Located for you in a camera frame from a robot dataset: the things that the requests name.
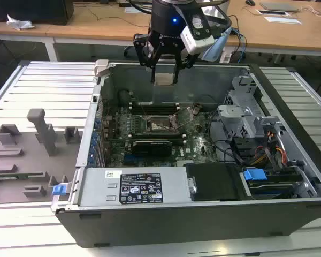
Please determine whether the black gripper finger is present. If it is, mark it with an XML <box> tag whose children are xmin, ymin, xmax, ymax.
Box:
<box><xmin>133</xmin><ymin>33</ymin><xmax>163</xmax><ymax>84</ymax></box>
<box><xmin>173</xmin><ymin>52</ymin><xmax>200</xmax><ymax>85</ymax></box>

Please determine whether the silver CPU plate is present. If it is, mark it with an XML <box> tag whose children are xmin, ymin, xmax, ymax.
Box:
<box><xmin>154</xmin><ymin>72</ymin><xmax>175</xmax><ymax>86</ymax></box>

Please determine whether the metal CPU socket cover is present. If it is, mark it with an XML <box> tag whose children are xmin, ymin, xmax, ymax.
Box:
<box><xmin>173</xmin><ymin>105</ymin><xmax>201</xmax><ymax>130</ymax></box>

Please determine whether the black RAM slot bank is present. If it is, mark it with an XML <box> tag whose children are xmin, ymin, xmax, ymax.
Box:
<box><xmin>130</xmin><ymin>103</ymin><xmax>180</xmax><ymax>114</ymax></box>
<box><xmin>129</xmin><ymin>132</ymin><xmax>184</xmax><ymax>140</ymax></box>

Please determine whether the black CPU socket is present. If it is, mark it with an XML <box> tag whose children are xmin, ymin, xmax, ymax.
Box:
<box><xmin>146</xmin><ymin>115</ymin><xmax>177</xmax><ymax>134</ymax></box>

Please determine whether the blue slot clip row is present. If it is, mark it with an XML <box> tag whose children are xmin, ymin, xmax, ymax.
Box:
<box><xmin>87</xmin><ymin>119</ymin><xmax>101</xmax><ymax>165</ymax></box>

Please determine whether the blue expansion slot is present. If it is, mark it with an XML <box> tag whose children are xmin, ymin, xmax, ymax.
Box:
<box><xmin>123</xmin><ymin>155</ymin><xmax>140</xmax><ymax>165</ymax></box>

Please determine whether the black chair base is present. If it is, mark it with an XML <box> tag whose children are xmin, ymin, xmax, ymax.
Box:
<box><xmin>123</xmin><ymin>45</ymin><xmax>136</xmax><ymax>58</ymax></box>

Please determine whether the pale paper sheet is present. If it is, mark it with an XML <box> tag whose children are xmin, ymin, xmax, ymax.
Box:
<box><xmin>124</xmin><ymin>7</ymin><xmax>152</xmax><ymax>14</ymax></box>

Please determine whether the wooden desk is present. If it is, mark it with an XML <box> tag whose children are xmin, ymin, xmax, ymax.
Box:
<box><xmin>0</xmin><ymin>0</ymin><xmax>321</xmax><ymax>57</ymax></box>

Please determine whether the silver drive cage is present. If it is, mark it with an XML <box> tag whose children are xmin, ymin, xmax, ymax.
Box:
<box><xmin>218</xmin><ymin>75</ymin><xmax>287</xmax><ymax>140</ymax></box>

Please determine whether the green motherboard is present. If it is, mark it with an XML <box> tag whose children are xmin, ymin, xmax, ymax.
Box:
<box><xmin>101</xmin><ymin>105</ymin><xmax>220</xmax><ymax>168</ymax></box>

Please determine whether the black graphics card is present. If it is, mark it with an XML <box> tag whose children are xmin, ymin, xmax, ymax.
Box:
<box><xmin>132</xmin><ymin>139</ymin><xmax>173</xmax><ymax>156</ymax></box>

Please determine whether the white paper sheet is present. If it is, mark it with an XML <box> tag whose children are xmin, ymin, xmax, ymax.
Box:
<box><xmin>264</xmin><ymin>16</ymin><xmax>302</xmax><ymax>25</ymax></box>

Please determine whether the grey laptop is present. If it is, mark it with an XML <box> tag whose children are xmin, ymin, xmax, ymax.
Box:
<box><xmin>259</xmin><ymin>2</ymin><xmax>302</xmax><ymax>13</ymax></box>

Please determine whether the black computer box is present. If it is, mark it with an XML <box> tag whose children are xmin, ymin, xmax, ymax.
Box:
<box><xmin>0</xmin><ymin>0</ymin><xmax>75</xmax><ymax>26</ymax></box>

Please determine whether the black plastic shroud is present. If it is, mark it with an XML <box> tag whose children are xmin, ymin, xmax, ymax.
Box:
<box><xmin>186</xmin><ymin>163</ymin><xmax>247</xmax><ymax>202</ymax></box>

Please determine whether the white barcode sticker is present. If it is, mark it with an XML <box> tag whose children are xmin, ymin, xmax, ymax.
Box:
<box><xmin>104</xmin><ymin>170</ymin><xmax>123</xmax><ymax>179</ymax></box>

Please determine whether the crumpled white paper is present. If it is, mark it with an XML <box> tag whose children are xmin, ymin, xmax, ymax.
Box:
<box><xmin>6</xmin><ymin>13</ymin><xmax>35</xmax><ymax>31</ymax></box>

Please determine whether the blue disk carrier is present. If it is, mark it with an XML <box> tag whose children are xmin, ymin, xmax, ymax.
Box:
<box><xmin>243</xmin><ymin>168</ymin><xmax>267</xmax><ymax>183</ymax></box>

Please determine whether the black power supply label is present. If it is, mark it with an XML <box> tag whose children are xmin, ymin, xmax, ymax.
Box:
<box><xmin>119</xmin><ymin>172</ymin><xmax>164</xmax><ymax>204</ymax></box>

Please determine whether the silver power supply unit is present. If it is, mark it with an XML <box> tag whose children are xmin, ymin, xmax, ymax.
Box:
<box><xmin>77</xmin><ymin>167</ymin><xmax>193</xmax><ymax>207</ymax></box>

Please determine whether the blue case latch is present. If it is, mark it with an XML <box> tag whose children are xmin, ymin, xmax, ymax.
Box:
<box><xmin>52</xmin><ymin>184</ymin><xmax>66</xmax><ymax>196</ymax></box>

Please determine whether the grey parts rack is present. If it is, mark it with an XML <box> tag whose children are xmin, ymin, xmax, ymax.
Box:
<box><xmin>0</xmin><ymin>108</ymin><xmax>83</xmax><ymax>205</ymax></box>

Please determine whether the black open PC case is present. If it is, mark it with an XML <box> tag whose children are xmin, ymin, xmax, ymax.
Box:
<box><xmin>51</xmin><ymin>60</ymin><xmax>321</xmax><ymax>248</ymax></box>

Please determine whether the green RAM stick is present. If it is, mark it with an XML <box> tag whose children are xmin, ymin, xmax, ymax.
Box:
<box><xmin>0</xmin><ymin>173</ymin><xmax>45</xmax><ymax>180</ymax></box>

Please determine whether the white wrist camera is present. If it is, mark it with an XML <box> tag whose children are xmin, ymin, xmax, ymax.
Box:
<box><xmin>181</xmin><ymin>14</ymin><xmax>215</xmax><ymax>54</ymax></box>

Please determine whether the grey case handle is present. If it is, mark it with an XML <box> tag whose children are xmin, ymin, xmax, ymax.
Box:
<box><xmin>94</xmin><ymin>59</ymin><xmax>110</xmax><ymax>79</ymax></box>

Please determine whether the blue cable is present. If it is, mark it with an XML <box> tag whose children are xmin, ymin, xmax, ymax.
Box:
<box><xmin>235</xmin><ymin>26</ymin><xmax>248</xmax><ymax>64</ymax></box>

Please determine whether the white desk cable frame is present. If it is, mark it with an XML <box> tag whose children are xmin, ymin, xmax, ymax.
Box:
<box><xmin>256</xmin><ymin>9</ymin><xmax>289</xmax><ymax>17</ymax></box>

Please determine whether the black wire bundle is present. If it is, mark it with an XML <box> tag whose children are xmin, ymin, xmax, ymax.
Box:
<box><xmin>208</xmin><ymin>112</ymin><xmax>247</xmax><ymax>164</ymax></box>

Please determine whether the silver power supply handle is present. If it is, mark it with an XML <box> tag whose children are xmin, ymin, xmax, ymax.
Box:
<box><xmin>187</xmin><ymin>176</ymin><xmax>198</xmax><ymax>194</ymax></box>

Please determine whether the orange yellow wire bundle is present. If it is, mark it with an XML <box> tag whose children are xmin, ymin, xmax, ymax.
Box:
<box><xmin>251</xmin><ymin>130</ymin><xmax>287</xmax><ymax>167</ymax></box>

